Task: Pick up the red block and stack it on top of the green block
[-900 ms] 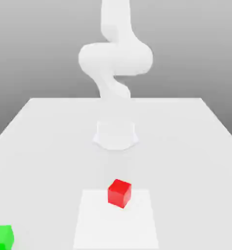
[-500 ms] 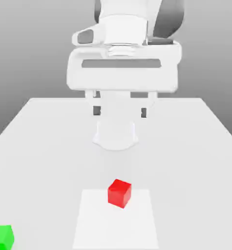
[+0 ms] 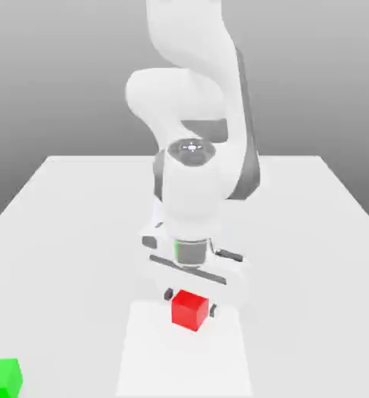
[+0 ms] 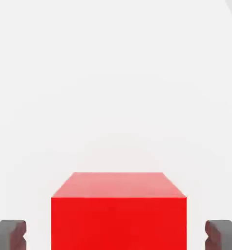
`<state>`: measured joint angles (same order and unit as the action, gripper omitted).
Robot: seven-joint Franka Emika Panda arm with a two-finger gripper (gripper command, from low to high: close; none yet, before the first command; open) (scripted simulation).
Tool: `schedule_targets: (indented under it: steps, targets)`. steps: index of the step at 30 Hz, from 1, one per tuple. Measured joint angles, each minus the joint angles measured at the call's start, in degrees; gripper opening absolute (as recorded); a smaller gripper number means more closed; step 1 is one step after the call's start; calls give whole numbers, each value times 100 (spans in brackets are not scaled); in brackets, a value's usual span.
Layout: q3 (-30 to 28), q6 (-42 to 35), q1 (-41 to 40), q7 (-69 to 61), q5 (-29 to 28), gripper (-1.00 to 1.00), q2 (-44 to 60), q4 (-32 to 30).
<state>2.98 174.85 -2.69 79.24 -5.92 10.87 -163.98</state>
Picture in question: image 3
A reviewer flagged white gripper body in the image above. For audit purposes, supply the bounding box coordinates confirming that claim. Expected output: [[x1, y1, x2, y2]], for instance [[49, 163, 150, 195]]
[[145, 253, 251, 309]]

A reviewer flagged small green cube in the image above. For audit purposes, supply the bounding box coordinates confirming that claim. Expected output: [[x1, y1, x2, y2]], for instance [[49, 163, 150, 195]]
[[0, 358, 24, 398]]

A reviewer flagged small red cube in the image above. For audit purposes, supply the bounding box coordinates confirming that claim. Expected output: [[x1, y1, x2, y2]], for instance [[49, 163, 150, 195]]
[[171, 289, 211, 333]]

